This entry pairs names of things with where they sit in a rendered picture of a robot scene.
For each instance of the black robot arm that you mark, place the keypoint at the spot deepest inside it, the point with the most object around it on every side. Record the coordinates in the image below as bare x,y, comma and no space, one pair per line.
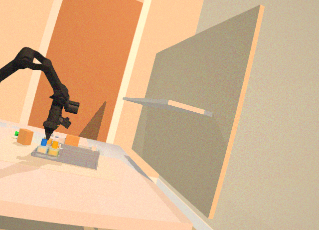
23,60

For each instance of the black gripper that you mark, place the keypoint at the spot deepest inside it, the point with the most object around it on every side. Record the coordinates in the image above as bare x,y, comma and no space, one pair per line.
51,123

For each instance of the white jar with blue lid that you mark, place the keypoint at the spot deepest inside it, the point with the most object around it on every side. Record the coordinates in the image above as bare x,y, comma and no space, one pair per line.
42,147

